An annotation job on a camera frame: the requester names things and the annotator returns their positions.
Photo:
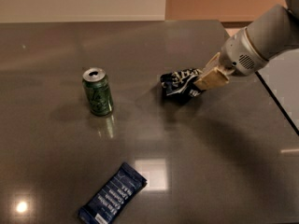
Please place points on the adjacent grey table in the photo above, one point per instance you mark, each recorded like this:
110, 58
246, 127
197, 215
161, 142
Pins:
281, 78

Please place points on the blue rxbar blueberry bar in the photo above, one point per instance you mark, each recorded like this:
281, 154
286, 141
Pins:
109, 200

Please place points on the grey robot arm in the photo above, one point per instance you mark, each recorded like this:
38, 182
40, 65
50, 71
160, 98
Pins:
275, 32

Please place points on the blue chip bag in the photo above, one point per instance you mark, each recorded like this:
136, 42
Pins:
179, 85

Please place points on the green soda can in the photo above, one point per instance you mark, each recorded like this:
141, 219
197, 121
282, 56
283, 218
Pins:
97, 90

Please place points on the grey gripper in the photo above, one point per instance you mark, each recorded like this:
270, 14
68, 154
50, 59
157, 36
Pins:
237, 54

